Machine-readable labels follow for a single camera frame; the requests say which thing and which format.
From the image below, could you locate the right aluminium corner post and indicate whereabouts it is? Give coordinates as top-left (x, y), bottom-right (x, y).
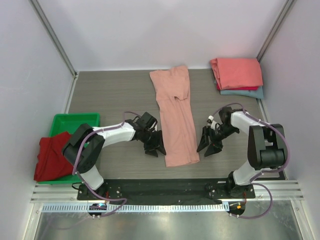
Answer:
top-left (256, 0), bottom-right (297, 63)

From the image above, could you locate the purple cable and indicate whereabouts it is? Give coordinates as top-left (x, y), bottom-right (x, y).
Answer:
top-left (211, 102), bottom-right (292, 220)
top-left (51, 111), bottom-right (128, 230)

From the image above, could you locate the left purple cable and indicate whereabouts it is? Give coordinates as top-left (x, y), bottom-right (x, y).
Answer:
top-left (51, 111), bottom-right (128, 230)

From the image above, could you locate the folded magenta t shirt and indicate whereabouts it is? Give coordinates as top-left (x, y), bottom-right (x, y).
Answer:
top-left (216, 84), bottom-right (259, 91)

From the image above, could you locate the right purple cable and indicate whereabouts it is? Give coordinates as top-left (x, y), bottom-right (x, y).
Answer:
top-left (211, 102), bottom-right (292, 220)

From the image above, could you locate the aluminium frame rail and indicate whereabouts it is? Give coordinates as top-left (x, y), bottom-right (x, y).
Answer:
top-left (30, 180), bottom-right (305, 204)

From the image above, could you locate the red t shirt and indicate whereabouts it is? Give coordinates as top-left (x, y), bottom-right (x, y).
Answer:
top-left (33, 131), bottom-right (73, 182)

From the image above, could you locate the left aluminium corner post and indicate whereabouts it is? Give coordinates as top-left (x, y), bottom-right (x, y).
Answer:
top-left (29, 0), bottom-right (78, 80)

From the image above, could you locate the folded coral t shirt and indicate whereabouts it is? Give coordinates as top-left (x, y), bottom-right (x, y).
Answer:
top-left (209, 57), bottom-right (263, 90)

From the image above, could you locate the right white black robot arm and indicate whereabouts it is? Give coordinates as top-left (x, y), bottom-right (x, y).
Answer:
top-left (197, 105), bottom-right (288, 200)

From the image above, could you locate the folded blue t shirt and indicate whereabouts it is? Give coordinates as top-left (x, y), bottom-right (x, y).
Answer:
top-left (219, 86), bottom-right (264, 99)

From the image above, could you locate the green plastic bin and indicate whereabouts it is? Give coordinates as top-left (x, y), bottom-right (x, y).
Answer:
top-left (37, 112), bottom-right (101, 185)

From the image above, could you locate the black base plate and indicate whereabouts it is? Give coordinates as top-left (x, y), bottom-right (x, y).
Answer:
top-left (76, 177), bottom-right (256, 206)

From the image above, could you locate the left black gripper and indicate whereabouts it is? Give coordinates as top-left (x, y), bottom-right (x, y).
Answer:
top-left (140, 129), bottom-right (167, 157)

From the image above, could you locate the pink printed t shirt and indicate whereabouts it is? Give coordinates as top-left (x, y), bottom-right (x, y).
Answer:
top-left (149, 65), bottom-right (200, 168)

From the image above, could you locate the aluminium corner post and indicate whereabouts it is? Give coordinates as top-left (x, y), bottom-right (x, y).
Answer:
top-left (256, 0), bottom-right (297, 63)
top-left (29, 0), bottom-right (78, 80)

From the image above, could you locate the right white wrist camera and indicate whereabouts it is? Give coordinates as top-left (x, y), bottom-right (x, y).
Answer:
top-left (207, 115), bottom-right (217, 129)

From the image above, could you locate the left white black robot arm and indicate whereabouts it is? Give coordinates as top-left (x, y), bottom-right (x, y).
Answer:
top-left (61, 112), bottom-right (167, 200)

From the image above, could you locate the slotted white cable duct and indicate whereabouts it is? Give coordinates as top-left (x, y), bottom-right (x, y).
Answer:
top-left (41, 202), bottom-right (230, 213)

